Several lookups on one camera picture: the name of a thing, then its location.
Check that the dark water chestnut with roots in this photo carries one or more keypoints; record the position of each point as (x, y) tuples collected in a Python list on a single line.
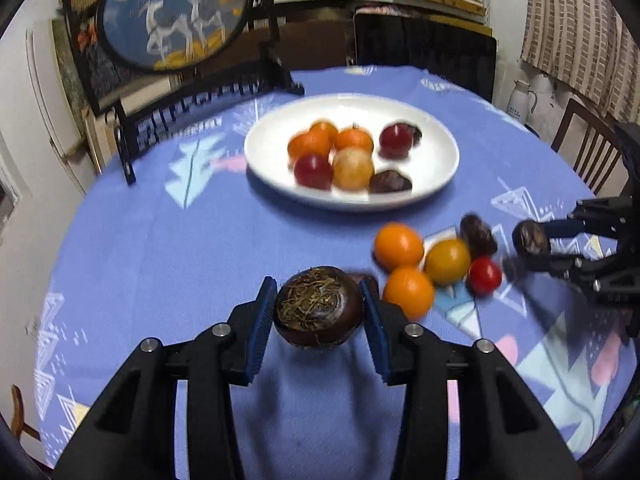
[(318, 308)]

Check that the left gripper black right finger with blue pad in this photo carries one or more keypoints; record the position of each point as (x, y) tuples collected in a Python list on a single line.
[(505, 433)]

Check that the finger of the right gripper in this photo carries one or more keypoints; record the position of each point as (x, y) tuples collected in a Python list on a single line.
[(569, 228), (556, 264)]

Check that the orange tangerine middle plate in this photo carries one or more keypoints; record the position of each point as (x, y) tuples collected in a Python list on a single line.
[(354, 137)]

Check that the dark red plum front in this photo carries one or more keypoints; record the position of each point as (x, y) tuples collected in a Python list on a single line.
[(313, 171)]

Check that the yellow pale fruit on plate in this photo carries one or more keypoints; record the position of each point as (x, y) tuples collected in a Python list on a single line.
[(353, 169)]

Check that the orange tangerine back plate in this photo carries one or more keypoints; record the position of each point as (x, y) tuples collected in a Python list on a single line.
[(325, 127)]

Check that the white thermos jug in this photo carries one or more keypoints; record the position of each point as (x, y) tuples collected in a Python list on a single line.
[(522, 101)]

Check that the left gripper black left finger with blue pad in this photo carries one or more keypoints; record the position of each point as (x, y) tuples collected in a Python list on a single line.
[(129, 432)]

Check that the blue patterned tablecloth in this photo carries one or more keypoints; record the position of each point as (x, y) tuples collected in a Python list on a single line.
[(174, 252)]

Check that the orange tangerine plate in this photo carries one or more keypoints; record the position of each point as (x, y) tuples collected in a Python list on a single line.
[(354, 137), (325, 127), (309, 142)]

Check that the white oval plate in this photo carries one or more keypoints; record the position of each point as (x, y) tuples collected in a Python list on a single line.
[(430, 165)]

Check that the beige patterned curtain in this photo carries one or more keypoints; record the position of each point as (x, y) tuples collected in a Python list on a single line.
[(586, 45)]

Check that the small red tomato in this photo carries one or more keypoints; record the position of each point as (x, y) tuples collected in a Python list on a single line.
[(484, 277)]

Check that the dark chestnut behind plum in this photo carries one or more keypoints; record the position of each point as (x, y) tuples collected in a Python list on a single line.
[(415, 132)]

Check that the dark red plum back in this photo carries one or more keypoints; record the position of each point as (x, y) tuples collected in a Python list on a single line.
[(396, 141)]

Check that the round deer embroidery screen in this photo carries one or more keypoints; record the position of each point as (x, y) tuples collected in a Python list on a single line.
[(165, 36)]

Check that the orange tangerine upper table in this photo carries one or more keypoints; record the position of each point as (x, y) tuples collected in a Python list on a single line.
[(397, 245)]

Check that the wooden chair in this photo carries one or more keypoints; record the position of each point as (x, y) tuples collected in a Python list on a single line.
[(598, 153)]

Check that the orange tangerine left plate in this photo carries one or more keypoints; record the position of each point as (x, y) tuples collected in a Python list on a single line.
[(309, 142)]

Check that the dark chestnut front plate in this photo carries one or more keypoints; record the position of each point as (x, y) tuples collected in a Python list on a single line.
[(389, 181)]

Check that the orange tangerine table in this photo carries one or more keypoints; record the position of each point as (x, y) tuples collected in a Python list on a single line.
[(397, 245), (411, 290)]

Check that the orange tangerine lower table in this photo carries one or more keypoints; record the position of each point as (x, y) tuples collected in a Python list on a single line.
[(411, 290)]

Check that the yellow-orange fruit on table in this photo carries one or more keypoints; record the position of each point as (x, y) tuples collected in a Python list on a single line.
[(447, 262)]

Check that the dark red plum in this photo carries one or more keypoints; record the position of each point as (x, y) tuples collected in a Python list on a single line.
[(396, 141), (313, 171)]

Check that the dark chestnut on table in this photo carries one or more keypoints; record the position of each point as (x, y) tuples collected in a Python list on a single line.
[(477, 236)]

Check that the black chair back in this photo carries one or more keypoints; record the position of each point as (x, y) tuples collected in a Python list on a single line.
[(459, 55)]

